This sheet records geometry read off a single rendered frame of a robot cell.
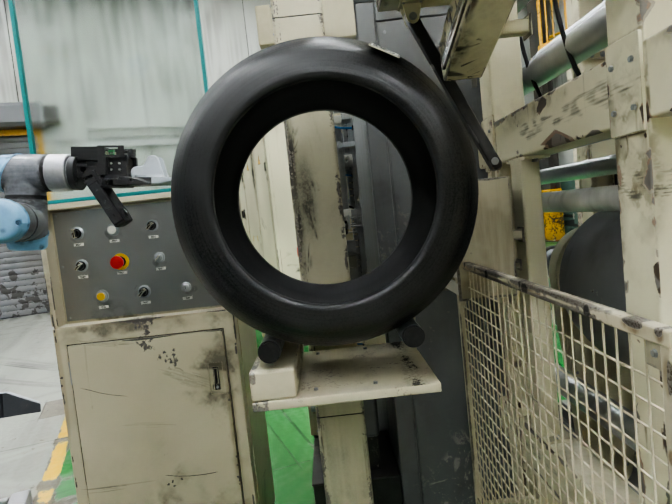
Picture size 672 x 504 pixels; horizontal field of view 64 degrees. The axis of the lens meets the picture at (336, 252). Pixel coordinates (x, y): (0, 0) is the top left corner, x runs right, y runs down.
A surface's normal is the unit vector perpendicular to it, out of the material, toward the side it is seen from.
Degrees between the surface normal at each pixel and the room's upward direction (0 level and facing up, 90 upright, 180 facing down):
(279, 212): 90
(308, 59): 79
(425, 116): 85
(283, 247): 90
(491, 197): 90
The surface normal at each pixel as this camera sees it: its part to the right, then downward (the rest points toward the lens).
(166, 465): 0.03, 0.04
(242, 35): 0.36, 0.03
